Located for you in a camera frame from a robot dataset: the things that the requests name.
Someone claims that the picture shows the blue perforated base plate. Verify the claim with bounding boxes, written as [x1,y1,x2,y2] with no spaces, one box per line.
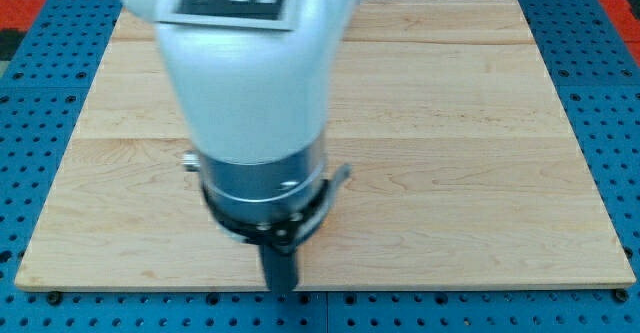
[1,0,639,332]

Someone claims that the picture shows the light wooden board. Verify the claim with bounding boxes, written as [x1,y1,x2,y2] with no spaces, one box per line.
[14,0,636,292]

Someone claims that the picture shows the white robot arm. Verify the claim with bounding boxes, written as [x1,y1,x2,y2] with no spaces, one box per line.
[120,0,361,293]

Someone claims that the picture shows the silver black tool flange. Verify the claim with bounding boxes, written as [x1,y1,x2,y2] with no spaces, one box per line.
[182,135,351,255]

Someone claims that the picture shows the dark cylindrical pusher stick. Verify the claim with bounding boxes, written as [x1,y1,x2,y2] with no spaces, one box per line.
[259,245,299,293]

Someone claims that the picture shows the black white fiducial marker tag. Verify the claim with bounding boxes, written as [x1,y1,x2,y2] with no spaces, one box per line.
[155,0,301,31]

